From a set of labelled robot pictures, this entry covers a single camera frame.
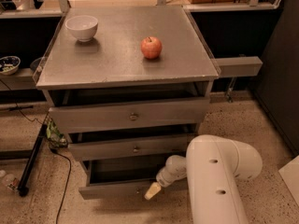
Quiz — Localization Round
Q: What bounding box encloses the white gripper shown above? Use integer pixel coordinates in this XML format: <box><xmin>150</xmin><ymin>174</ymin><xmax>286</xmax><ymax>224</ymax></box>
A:
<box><xmin>144</xmin><ymin>167</ymin><xmax>187</xmax><ymax>200</ymax></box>

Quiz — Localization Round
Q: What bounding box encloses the grey bottom drawer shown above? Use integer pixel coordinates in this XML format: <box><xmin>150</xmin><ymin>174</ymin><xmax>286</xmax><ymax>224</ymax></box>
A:
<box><xmin>78</xmin><ymin>155</ymin><xmax>189</xmax><ymax>201</ymax></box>

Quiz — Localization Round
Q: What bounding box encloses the grey drawer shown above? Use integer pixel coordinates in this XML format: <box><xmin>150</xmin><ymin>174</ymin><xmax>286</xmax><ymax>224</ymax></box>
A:
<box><xmin>68</xmin><ymin>133</ymin><xmax>194</xmax><ymax>161</ymax></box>
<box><xmin>78</xmin><ymin>155</ymin><xmax>189</xmax><ymax>201</ymax></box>
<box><xmin>50</xmin><ymin>97</ymin><xmax>209</xmax><ymax>133</ymax></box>

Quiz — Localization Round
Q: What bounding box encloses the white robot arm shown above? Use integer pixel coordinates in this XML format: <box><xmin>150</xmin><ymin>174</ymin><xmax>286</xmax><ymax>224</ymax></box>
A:
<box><xmin>145</xmin><ymin>134</ymin><xmax>263</xmax><ymax>224</ymax></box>

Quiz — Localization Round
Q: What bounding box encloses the grey middle drawer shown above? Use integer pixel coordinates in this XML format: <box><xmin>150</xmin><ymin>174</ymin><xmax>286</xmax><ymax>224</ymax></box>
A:
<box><xmin>68</xmin><ymin>133</ymin><xmax>194</xmax><ymax>161</ymax></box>

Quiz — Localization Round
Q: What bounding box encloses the grey top drawer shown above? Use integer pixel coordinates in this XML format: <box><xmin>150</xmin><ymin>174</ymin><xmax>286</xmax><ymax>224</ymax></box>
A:
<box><xmin>50</xmin><ymin>97</ymin><xmax>209</xmax><ymax>133</ymax></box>

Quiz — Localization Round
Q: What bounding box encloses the grey drawer cabinet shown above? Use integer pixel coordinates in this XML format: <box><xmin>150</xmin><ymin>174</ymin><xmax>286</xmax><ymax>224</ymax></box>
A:
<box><xmin>36</xmin><ymin>5</ymin><xmax>221</xmax><ymax>173</ymax></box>

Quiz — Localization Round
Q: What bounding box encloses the green snack bag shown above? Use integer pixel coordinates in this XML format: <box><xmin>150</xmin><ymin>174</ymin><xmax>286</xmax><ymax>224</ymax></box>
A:
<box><xmin>46</xmin><ymin>119</ymin><xmax>68</xmax><ymax>147</ymax></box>

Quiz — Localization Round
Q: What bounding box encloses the black metal bar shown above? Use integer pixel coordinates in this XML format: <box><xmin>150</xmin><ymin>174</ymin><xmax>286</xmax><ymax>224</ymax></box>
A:
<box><xmin>18</xmin><ymin>124</ymin><xmax>47</xmax><ymax>197</ymax></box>

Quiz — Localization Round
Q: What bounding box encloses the white panel on floor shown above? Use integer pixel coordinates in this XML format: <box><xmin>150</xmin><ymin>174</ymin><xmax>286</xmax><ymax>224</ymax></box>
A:
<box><xmin>278</xmin><ymin>155</ymin><xmax>299</xmax><ymax>206</ymax></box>

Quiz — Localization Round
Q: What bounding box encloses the red apple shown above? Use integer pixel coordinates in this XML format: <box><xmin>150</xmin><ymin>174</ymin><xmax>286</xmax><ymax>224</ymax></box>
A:
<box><xmin>140</xmin><ymin>36</ymin><xmax>163</xmax><ymax>60</ymax></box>

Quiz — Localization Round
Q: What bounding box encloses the clear plastic bottle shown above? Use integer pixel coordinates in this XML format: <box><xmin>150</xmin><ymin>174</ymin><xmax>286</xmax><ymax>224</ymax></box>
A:
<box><xmin>0</xmin><ymin>170</ymin><xmax>20</xmax><ymax>191</ymax></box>

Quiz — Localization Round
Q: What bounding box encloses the grey side shelf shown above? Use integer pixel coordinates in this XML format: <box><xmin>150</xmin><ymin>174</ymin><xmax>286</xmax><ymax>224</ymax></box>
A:
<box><xmin>216</xmin><ymin>56</ymin><xmax>263</xmax><ymax>77</ymax></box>

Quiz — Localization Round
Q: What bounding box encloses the white ceramic bowl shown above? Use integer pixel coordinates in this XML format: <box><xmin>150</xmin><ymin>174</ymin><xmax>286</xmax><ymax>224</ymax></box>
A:
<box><xmin>65</xmin><ymin>15</ymin><xmax>98</xmax><ymax>42</ymax></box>

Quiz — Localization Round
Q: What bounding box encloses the patterned small bowl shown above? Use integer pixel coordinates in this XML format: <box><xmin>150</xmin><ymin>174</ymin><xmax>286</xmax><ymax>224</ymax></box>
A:
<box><xmin>0</xmin><ymin>56</ymin><xmax>21</xmax><ymax>76</ymax></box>

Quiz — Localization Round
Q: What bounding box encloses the black floor cable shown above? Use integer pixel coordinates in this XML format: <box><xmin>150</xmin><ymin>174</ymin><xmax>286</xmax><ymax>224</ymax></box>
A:
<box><xmin>50</xmin><ymin>147</ymin><xmax>73</xmax><ymax>224</ymax></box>

